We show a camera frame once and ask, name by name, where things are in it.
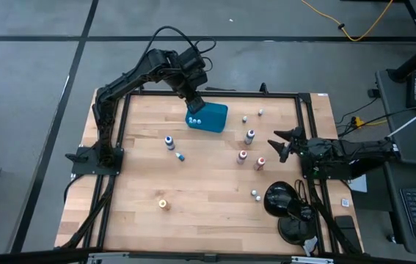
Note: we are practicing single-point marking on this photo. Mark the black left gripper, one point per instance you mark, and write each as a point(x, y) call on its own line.
point(189, 88)

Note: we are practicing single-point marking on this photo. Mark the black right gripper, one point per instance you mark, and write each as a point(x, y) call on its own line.
point(301, 144)

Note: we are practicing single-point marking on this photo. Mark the red food coloring bottle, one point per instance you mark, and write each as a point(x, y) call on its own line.
point(260, 163)

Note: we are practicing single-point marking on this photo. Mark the purple food coloring bottle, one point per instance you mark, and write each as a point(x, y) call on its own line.
point(249, 136)

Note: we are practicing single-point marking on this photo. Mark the teal plastic bin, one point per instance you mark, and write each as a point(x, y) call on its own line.
point(213, 117)

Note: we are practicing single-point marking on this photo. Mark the pink food coloring bottle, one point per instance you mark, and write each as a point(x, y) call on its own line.
point(242, 156)

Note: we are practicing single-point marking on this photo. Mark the blue food coloring bottle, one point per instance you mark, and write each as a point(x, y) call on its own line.
point(169, 142)

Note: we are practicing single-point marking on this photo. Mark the small dropper bottle blue label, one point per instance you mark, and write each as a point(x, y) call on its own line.
point(254, 192)

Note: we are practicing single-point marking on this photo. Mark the small dropper bottle white label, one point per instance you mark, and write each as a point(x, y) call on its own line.
point(258, 198)

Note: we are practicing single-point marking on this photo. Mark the yellow food coloring bottle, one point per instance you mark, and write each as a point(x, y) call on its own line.
point(163, 204)

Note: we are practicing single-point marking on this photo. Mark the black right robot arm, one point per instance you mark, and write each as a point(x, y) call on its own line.
point(358, 152)

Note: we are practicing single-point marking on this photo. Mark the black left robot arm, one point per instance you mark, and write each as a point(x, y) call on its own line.
point(105, 110)

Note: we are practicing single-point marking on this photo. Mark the black desk lamp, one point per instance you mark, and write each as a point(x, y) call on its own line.
point(282, 199)

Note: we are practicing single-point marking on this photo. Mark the yellow plug connector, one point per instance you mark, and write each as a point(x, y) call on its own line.
point(356, 121)

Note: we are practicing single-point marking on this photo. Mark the small white code tag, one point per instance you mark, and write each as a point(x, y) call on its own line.
point(345, 202)

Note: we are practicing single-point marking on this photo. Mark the black phone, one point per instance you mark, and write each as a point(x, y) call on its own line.
point(345, 223)

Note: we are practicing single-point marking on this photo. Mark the white rod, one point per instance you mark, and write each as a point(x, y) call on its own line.
point(413, 119)

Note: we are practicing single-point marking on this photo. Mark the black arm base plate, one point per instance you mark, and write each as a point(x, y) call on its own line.
point(83, 168)
point(325, 176)

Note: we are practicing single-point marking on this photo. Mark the black metal table frame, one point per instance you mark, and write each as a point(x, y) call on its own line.
point(251, 94)

